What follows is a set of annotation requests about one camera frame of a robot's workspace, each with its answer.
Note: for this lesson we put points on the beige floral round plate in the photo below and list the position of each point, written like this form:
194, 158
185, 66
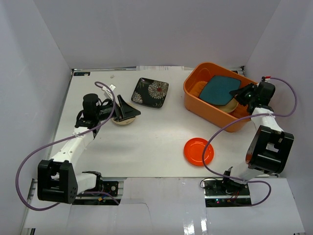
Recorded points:
123, 122

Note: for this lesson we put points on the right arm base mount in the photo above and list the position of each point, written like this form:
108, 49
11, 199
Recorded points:
220, 186

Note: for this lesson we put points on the orange plastic bin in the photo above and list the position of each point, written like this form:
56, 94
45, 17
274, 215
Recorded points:
193, 86

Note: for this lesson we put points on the orange round plate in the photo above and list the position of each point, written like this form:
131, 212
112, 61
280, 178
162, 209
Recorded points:
193, 151

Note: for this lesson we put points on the yellow round plate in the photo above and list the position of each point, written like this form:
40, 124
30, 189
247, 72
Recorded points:
229, 107

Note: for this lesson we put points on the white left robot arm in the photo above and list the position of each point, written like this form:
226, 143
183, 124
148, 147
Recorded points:
57, 179

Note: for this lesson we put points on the black label sticker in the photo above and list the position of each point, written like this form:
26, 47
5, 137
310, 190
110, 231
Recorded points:
81, 73

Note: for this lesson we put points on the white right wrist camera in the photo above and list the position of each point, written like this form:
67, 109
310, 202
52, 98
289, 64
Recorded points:
266, 79

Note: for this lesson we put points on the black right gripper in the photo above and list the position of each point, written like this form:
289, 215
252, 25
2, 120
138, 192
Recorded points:
238, 93

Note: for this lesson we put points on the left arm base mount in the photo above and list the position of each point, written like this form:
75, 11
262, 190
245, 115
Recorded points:
110, 187

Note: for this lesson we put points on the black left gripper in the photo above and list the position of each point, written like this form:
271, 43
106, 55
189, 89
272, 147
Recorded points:
117, 112

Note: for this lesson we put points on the teal square plate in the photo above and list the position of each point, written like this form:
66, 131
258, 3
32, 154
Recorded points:
217, 90

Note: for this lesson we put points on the black floral square plate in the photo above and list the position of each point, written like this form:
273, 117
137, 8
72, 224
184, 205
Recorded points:
150, 93

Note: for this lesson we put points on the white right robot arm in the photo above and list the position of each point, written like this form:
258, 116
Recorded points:
271, 145

